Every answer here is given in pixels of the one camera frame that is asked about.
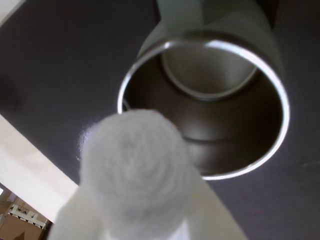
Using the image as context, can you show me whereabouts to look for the brown background furniture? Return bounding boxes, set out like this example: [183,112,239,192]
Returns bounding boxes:
[0,183,55,240]

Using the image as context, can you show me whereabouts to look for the white gauze roll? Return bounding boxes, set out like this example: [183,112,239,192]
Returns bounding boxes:
[79,108,201,239]

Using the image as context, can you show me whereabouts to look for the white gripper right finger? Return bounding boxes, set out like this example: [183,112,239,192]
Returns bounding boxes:
[183,172,249,240]

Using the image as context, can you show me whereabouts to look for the black table mat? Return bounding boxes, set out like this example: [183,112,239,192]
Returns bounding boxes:
[0,0,320,240]

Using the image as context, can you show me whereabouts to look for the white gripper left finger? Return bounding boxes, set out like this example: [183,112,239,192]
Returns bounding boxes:
[46,183,109,240]

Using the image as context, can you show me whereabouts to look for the green steel-lined cup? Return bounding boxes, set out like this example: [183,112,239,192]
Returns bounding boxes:
[117,0,291,182]

